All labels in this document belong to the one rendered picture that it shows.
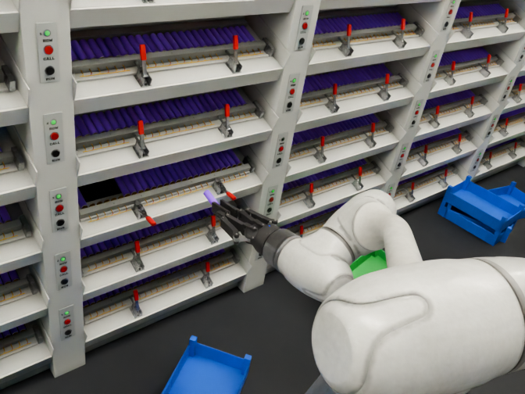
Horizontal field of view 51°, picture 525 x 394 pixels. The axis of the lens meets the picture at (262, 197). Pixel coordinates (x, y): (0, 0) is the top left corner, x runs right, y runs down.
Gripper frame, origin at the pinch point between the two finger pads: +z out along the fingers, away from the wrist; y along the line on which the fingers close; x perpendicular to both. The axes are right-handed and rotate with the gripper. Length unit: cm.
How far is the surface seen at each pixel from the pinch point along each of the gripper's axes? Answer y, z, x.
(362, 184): 88, 28, -26
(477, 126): 170, 30, -16
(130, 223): -16.3, 20.9, -8.2
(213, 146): 8.9, 18.3, 9.6
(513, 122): 213, 33, -22
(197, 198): 5.9, 22.3, -7.5
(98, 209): -23.5, 24.4, -3.4
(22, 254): -44.5, 20.9, -8.1
